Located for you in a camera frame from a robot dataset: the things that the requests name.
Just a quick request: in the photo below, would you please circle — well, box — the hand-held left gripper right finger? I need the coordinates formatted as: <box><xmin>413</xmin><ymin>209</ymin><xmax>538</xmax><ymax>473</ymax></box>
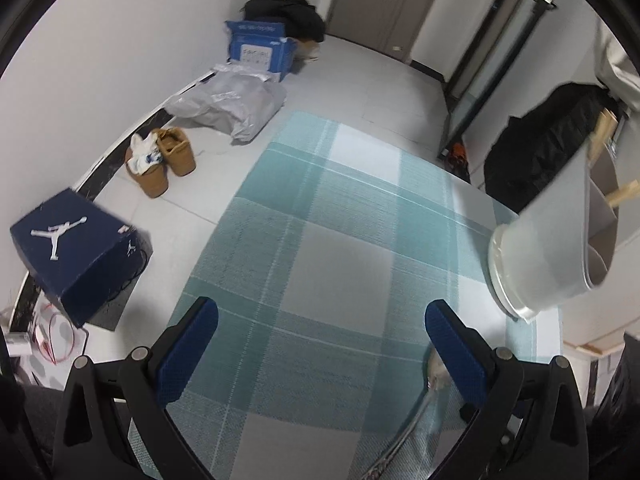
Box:
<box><xmin>424</xmin><ymin>299</ymin><xmax>591</xmax><ymax>480</ymax></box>

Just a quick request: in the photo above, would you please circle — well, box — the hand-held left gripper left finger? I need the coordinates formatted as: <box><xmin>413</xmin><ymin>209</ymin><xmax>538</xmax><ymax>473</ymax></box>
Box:
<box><xmin>51</xmin><ymin>296</ymin><xmax>220</xmax><ymax>480</ymax></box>

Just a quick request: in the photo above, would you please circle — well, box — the metal spoon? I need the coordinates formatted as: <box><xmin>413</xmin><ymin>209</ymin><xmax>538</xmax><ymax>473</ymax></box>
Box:
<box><xmin>365</xmin><ymin>347</ymin><xmax>451</xmax><ymax>480</ymax></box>

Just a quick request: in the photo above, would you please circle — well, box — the white utensil holder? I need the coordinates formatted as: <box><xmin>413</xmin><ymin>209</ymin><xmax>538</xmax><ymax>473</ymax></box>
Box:
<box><xmin>487</xmin><ymin>107</ymin><xmax>626</xmax><ymax>323</ymax></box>

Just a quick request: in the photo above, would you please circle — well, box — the white panel wooden trim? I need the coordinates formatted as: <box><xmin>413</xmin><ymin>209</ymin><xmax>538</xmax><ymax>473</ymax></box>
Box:
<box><xmin>560</xmin><ymin>180</ymin><xmax>640</xmax><ymax>358</ymax></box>

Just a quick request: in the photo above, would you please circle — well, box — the navy shoe box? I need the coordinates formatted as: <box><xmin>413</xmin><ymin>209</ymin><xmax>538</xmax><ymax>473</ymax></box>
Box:
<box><xmin>9</xmin><ymin>187</ymin><xmax>153</xmax><ymax>332</ymax></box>

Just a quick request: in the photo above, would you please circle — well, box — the teal checked tablecloth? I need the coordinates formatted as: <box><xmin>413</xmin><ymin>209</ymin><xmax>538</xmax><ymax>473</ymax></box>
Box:
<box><xmin>127</xmin><ymin>110</ymin><xmax>563</xmax><ymax>480</ymax></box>

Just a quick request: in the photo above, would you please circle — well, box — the dark grey fabric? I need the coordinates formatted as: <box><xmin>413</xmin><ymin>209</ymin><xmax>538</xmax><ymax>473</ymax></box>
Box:
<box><xmin>585</xmin><ymin>355</ymin><xmax>640</xmax><ymax>480</ymax></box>

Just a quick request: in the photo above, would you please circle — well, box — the white sock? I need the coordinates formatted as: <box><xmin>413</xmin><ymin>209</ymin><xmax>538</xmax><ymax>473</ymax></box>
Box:
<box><xmin>127</xmin><ymin>135</ymin><xmax>163</xmax><ymax>176</ymax></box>

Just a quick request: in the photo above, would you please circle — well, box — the small orange black item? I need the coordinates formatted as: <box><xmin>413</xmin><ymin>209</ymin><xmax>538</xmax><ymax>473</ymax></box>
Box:
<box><xmin>440</xmin><ymin>142</ymin><xmax>472</xmax><ymax>181</ymax></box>

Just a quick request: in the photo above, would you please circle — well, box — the grey plastic bag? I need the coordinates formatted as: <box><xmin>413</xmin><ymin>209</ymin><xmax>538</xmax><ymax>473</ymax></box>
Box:
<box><xmin>164</xmin><ymin>62</ymin><xmax>287</xmax><ymax>145</ymax></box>

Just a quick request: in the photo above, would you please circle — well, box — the blue cardboard box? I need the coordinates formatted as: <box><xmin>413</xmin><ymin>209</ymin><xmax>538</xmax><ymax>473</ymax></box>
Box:
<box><xmin>224</xmin><ymin>20</ymin><xmax>298</xmax><ymax>82</ymax></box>

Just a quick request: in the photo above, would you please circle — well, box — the tan cardboard piece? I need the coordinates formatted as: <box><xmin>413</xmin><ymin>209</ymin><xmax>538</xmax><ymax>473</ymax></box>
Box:
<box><xmin>295</xmin><ymin>37</ymin><xmax>321</xmax><ymax>62</ymax></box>

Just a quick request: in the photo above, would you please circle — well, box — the black framed glass door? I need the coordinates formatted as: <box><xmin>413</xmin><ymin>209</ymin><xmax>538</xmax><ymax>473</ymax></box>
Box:
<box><xmin>442</xmin><ymin>0</ymin><xmax>561</xmax><ymax>111</ymax></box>

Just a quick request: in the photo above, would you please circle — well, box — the pile of black clothes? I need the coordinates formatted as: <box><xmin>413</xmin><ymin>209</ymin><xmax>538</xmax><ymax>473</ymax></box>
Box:
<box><xmin>243</xmin><ymin>0</ymin><xmax>327</xmax><ymax>43</ymax></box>

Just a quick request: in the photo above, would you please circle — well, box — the grey brown door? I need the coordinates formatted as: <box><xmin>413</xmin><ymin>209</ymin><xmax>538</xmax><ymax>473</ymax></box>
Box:
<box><xmin>327</xmin><ymin>0</ymin><xmax>451</xmax><ymax>63</ymax></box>

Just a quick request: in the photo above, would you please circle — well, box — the clear packet with red cord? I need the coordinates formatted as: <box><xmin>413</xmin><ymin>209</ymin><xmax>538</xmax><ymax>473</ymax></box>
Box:
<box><xmin>27</xmin><ymin>297</ymin><xmax>91</xmax><ymax>366</ymax></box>

